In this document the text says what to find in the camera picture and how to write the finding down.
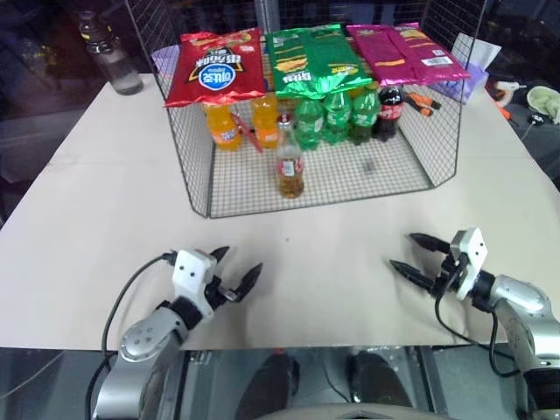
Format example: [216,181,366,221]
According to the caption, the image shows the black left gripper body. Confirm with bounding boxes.
[204,274,241,310]

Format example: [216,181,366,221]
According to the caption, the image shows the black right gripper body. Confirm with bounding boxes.
[430,250,464,299]

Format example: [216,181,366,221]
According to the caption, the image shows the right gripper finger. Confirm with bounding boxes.
[408,232,451,254]
[388,260,435,291]

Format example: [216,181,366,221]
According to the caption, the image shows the capped glass soda bottle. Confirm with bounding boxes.
[275,113,306,200]

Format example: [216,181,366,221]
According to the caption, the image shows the orange soda bottle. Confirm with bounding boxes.
[252,93,282,151]
[204,101,244,153]

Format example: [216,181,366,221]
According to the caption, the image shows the dark cola bottle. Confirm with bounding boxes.
[371,84,408,144]

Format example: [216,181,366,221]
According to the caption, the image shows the green soda bottle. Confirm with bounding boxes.
[322,89,354,146]
[294,96,326,152]
[349,87,382,147]

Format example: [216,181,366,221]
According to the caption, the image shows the clear plastic water bottle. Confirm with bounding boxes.
[77,10,145,96]

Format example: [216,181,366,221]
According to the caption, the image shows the orange black pliers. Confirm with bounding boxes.
[403,90,443,117]

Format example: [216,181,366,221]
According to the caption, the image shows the purple tissue box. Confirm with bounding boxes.
[430,31,502,104]

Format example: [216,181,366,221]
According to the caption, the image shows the white glue gun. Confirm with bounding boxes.
[493,79,529,104]

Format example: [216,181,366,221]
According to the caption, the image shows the red chip bag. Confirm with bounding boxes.
[163,27,269,109]

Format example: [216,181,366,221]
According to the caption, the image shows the magenta chip bag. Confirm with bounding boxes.
[345,21,472,87]

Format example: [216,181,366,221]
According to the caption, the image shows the purple plastic container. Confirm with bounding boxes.
[150,43,181,76]

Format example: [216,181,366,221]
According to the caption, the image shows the green chip bag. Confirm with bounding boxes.
[265,23,382,100]

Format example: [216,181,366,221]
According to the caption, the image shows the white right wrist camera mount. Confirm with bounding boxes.
[448,227,489,301]

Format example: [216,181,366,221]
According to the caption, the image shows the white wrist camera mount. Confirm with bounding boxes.
[448,227,489,301]
[171,248,218,317]

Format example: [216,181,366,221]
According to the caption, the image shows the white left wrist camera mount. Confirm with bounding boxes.
[171,248,218,317]

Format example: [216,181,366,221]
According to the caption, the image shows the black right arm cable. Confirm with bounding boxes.
[434,262,526,379]

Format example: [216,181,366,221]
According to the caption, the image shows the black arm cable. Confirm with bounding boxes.
[87,252,179,409]
[434,262,526,379]

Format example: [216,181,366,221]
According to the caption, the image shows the black wire mesh rack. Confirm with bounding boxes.
[123,0,487,220]

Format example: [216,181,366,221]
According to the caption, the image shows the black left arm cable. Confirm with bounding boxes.
[87,252,179,409]

